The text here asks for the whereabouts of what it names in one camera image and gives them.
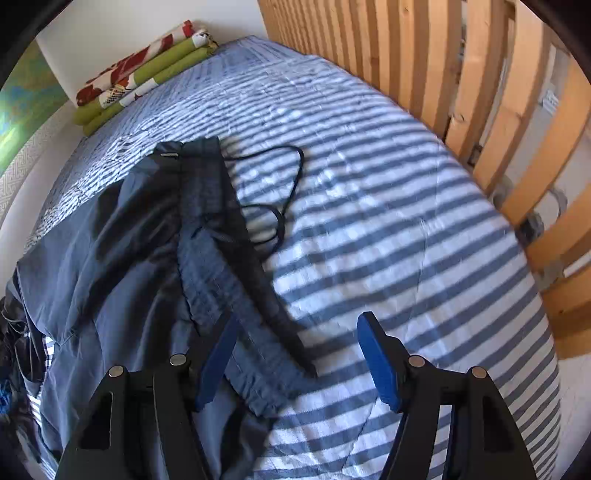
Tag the dark grey pants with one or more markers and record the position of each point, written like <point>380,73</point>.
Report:
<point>115,277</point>

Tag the blue striped bed quilt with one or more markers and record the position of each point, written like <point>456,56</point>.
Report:
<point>369,207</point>

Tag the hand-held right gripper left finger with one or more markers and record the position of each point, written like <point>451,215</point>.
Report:
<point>217,364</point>

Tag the green wall painting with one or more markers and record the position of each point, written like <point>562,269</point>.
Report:
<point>23,106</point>

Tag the black garment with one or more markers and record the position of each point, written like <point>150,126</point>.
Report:
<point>9,332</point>

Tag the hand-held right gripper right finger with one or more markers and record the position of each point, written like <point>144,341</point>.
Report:
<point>378,364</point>

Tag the folded floral green blanket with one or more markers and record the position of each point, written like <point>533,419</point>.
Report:
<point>138,78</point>

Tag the wooden slatted railing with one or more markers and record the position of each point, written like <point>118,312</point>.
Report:
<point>415,55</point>

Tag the bright blue garment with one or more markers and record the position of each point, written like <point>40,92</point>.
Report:
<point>5,399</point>

